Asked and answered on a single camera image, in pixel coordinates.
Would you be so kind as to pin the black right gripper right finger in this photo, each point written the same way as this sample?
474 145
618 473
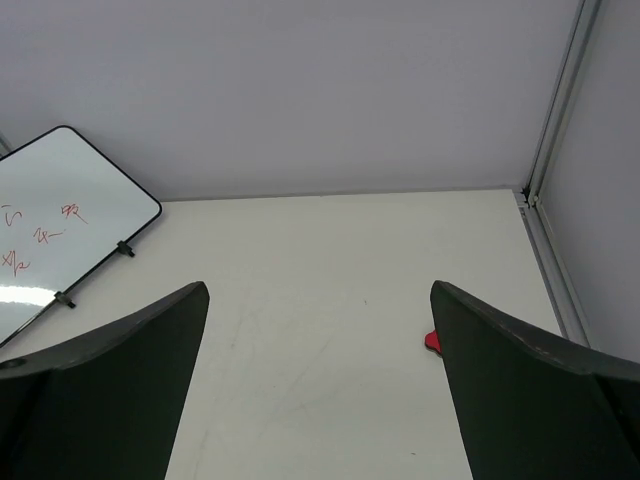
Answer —
531 404

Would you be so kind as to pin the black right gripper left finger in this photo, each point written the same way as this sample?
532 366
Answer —
105 404

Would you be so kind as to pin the red bone-shaped eraser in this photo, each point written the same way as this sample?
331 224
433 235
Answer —
432 343

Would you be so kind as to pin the white whiteboard black frame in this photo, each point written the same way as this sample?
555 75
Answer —
66 208

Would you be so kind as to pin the right table edge aluminium rail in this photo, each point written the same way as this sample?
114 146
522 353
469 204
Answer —
566 308

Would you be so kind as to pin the right corner aluminium post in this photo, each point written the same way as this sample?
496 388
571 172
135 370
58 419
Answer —
574 60

